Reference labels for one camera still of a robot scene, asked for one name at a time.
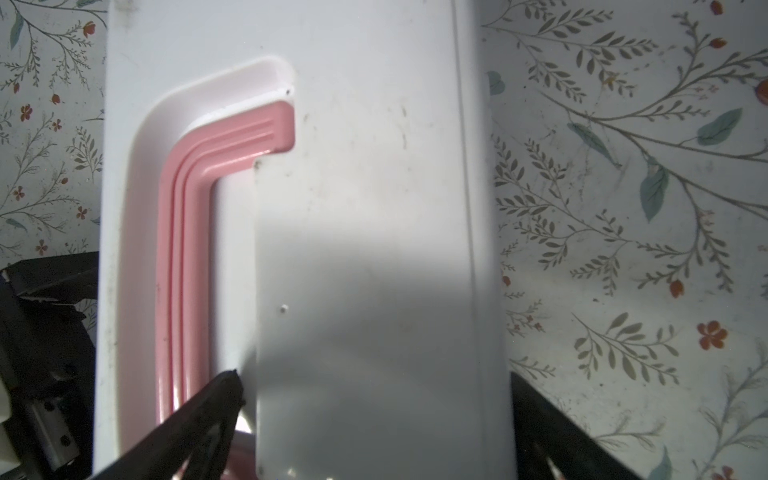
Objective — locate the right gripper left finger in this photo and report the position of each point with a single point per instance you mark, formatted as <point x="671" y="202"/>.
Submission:
<point x="193" y="443"/>

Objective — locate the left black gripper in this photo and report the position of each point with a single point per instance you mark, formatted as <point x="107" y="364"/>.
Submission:
<point x="48" y="367"/>

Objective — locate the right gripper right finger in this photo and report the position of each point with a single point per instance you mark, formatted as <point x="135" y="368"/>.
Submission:
<point x="546" y="437"/>

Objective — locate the white blue tool box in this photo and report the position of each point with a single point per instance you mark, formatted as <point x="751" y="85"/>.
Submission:
<point x="349" y="273"/>

